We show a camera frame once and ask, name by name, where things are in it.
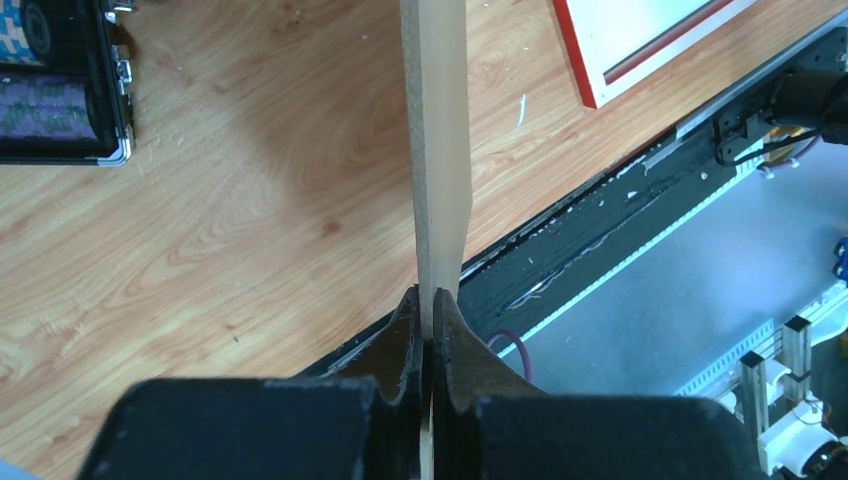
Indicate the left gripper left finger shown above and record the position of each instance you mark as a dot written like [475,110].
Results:
[361,422]

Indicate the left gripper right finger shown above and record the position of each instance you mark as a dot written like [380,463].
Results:
[490,423]

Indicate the brown backing board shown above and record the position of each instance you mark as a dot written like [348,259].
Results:
[434,41]

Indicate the pink wooden picture frame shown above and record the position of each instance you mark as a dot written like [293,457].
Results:
[598,87]

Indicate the seascape photo print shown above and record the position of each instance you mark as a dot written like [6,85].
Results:
[621,27]

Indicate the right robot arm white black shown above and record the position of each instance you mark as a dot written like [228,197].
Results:
[813,99]

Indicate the purple poker chip roll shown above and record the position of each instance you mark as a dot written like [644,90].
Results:
[37,106]

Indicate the black foam-lined case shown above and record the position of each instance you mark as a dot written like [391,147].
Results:
[79,39]

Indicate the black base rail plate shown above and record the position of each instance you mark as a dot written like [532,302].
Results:
[640,280]

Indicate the aluminium frame rail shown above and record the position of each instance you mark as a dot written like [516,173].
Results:
[827,315]

